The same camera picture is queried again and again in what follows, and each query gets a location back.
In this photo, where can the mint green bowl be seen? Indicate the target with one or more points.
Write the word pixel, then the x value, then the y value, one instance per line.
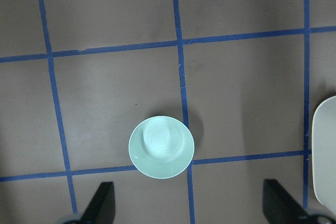
pixel 161 147

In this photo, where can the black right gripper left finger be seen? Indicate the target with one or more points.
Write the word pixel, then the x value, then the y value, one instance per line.
pixel 101 209

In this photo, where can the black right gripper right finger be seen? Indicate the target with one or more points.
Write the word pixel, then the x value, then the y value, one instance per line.
pixel 279 206

